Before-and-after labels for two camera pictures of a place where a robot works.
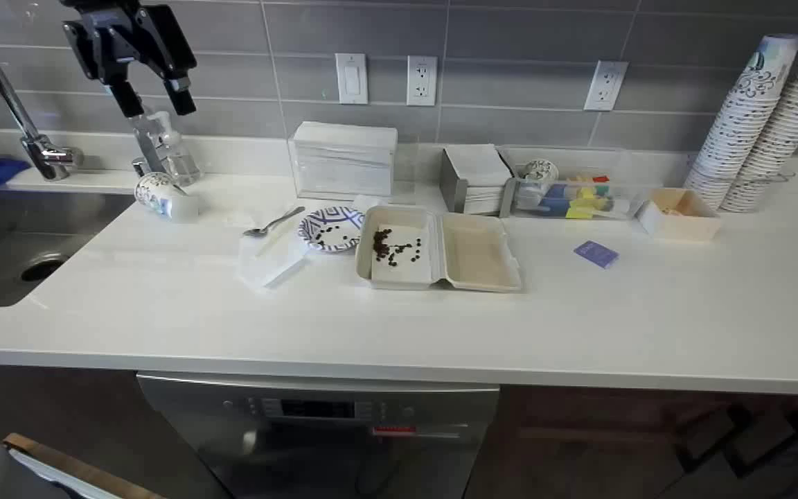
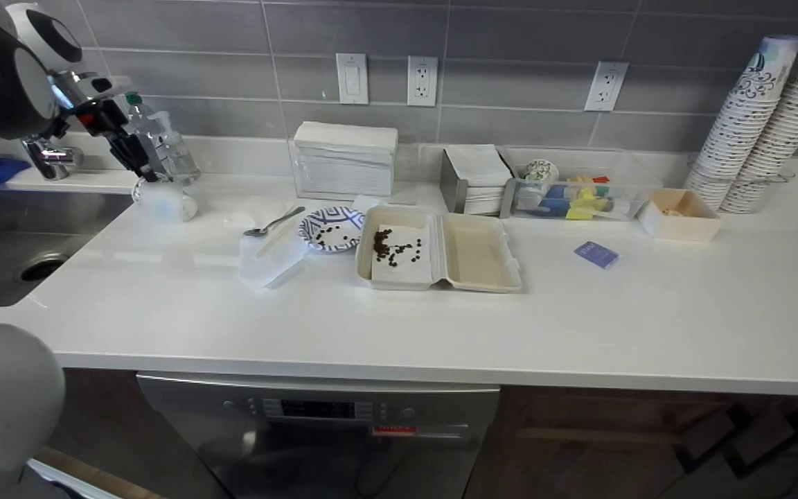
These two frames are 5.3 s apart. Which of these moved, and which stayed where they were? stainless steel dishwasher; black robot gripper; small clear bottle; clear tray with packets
Moved: black robot gripper
Stayed: clear tray with packets; stainless steel dishwasher; small clear bottle
